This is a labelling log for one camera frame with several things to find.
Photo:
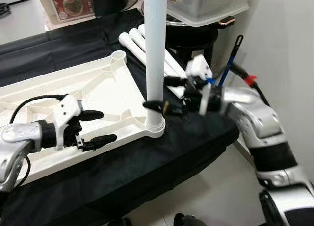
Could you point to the black tablecloth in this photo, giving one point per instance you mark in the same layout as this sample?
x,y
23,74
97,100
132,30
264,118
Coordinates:
x,y
171,157

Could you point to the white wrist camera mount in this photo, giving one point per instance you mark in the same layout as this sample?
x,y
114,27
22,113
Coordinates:
x,y
66,111
198,66

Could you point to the white plastic table leg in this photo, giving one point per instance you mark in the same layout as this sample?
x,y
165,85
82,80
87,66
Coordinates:
x,y
140,39
132,47
171,56
154,39

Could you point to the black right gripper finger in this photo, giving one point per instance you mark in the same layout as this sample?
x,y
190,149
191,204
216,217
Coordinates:
x,y
175,82
156,107

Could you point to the red food poster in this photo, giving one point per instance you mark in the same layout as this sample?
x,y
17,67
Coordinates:
x,y
71,5

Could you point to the black robot left foot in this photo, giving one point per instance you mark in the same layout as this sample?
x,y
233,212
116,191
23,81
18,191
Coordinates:
x,y
117,222

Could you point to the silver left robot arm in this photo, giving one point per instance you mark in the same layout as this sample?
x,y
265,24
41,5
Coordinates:
x,y
19,138

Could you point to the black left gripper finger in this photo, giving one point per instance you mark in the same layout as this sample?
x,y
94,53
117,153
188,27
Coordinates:
x,y
100,141
91,115

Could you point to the clear plastic storage box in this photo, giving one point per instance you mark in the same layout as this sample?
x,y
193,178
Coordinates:
x,y
206,3

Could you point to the black robot right foot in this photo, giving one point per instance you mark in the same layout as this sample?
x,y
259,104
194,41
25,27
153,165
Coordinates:
x,y
189,221

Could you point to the clear bin orange lid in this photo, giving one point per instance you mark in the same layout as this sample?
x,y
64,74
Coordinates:
x,y
43,8

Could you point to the black robot foot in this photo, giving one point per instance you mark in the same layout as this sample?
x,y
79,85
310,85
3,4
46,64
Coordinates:
x,y
117,222
189,221

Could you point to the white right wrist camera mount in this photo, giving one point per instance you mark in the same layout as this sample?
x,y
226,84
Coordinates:
x,y
198,66

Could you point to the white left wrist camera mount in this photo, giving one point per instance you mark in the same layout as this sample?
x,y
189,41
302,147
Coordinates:
x,y
66,111

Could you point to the shiny black round container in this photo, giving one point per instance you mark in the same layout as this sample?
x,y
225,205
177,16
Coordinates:
x,y
113,0

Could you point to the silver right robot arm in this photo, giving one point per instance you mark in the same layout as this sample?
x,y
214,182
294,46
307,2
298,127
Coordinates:
x,y
255,123

